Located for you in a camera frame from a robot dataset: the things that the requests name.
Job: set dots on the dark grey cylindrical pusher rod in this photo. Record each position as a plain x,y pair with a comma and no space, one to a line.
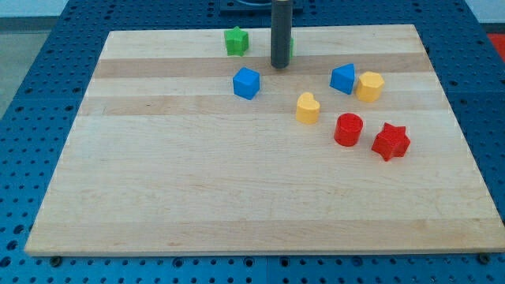
281,23

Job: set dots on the blue triangle block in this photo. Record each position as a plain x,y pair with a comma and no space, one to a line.
342,78

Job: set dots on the yellow hexagon block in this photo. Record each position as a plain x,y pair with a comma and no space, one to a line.
369,86

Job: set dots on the green block behind rod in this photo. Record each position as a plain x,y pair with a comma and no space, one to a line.
291,47

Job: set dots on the green star block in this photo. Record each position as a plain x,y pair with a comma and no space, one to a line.
236,41

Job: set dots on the blue cube block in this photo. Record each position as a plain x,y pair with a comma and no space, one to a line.
246,83

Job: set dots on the yellow heart block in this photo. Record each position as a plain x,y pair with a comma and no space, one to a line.
308,109

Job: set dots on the red cylinder block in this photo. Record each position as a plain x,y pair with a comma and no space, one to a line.
348,129

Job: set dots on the wooden board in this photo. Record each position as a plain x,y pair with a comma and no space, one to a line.
163,159

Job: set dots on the red star block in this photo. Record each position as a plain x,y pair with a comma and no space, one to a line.
391,142

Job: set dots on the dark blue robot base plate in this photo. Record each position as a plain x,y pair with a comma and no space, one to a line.
244,7

